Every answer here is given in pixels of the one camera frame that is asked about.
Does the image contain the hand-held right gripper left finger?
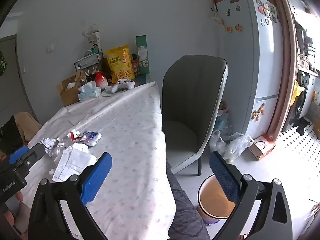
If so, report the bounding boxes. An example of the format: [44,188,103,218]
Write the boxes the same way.
[27,152,113,240]

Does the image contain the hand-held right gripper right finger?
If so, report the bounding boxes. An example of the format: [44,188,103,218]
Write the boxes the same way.
[209,151,293,240]

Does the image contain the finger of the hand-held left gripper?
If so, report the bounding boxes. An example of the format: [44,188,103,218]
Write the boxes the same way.
[9,142,46,168]

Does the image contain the white face mask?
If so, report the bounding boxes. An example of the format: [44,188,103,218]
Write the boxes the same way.
[52,144,97,182]

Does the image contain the printed paper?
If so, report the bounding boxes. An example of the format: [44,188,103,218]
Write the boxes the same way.
[39,137,60,155]

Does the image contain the clear plastic wrapper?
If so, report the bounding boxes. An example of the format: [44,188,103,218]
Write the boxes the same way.
[49,144,66,161]

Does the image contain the red blue wrapper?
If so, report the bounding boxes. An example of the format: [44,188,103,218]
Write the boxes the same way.
[82,131,102,146]

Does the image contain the red and white wrapper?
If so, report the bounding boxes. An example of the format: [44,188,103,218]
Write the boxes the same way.
[67,129,84,142]

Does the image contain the person's left hand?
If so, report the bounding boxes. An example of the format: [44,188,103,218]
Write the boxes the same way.
[0,192,30,240]

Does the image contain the black denim garment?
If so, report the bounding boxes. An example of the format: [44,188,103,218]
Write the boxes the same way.
[0,115,24,155]

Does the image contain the clear plastic bags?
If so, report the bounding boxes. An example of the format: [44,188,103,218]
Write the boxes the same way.
[209,130,254,163]

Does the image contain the orange and white cardboard box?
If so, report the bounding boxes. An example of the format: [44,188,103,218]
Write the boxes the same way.
[248,134,275,161]

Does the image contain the person's leg in grey pants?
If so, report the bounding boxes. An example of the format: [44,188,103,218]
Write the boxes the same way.
[166,162,210,240]

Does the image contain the white floral tablecloth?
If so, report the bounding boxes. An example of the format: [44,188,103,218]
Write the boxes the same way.
[19,81,177,240]

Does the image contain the toy doll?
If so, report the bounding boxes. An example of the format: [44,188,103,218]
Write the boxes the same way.
[216,100,230,135]

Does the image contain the grey door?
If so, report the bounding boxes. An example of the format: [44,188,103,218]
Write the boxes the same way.
[0,36,33,120]

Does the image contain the open brown cardboard box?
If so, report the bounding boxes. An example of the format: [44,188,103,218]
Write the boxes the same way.
[57,74,85,107]

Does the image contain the blue tissue box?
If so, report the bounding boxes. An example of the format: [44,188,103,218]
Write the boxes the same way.
[77,81,102,103]

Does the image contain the grey upholstered chair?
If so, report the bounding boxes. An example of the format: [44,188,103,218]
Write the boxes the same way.
[161,54,228,176]

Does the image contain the green door hanging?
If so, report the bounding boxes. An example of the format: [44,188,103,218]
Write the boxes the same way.
[0,51,9,75]

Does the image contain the white game controller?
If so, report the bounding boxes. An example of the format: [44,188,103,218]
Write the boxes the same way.
[110,79,135,93]

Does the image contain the red and white vase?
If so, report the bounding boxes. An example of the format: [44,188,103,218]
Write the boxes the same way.
[94,71,108,88]

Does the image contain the holder with sticks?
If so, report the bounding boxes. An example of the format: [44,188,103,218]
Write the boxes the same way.
[85,67,98,82]

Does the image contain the yellow cloth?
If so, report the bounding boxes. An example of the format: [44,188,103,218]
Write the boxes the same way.
[294,80,305,105]

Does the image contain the yellow snack bag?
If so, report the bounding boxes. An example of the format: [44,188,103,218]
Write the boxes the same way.
[105,45,136,83]

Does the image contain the white refrigerator with magnets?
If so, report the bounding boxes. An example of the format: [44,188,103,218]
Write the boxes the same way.
[216,0,284,140]

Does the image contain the tall green box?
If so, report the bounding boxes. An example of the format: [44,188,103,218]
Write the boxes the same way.
[136,35,150,75]

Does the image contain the white carton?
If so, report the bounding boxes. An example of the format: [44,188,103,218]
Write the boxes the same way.
[89,31,102,52]

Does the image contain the black wire basket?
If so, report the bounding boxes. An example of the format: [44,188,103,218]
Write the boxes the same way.
[74,54,103,70]

